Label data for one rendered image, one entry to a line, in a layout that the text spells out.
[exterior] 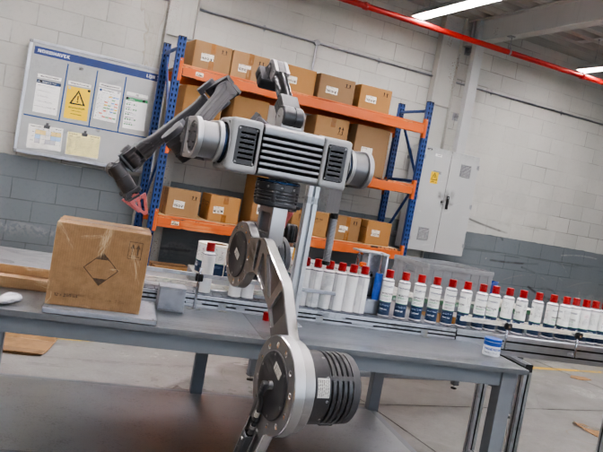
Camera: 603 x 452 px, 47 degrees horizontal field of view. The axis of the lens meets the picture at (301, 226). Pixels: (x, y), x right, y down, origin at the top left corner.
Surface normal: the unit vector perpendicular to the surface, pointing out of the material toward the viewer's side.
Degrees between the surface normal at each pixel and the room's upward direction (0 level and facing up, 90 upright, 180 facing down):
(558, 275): 90
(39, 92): 90
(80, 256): 90
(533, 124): 90
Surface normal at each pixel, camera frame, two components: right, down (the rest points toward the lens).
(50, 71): 0.42, 0.12
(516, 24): -0.89, -0.14
